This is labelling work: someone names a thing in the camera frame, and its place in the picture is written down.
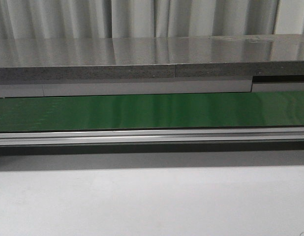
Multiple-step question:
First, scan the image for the green conveyor belt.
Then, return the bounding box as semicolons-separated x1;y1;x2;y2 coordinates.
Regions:
0;91;304;133

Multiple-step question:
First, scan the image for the grey conveyor back rail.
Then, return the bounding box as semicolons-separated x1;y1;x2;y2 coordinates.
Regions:
0;75;304;98

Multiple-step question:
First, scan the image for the grey stone countertop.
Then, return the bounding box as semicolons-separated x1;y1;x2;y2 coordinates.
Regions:
0;34;304;84

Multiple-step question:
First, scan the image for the aluminium conveyor front rail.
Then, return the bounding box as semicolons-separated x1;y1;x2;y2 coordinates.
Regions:
0;126;304;147

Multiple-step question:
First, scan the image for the white pleated curtain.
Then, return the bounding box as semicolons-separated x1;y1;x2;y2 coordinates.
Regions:
0;0;304;39

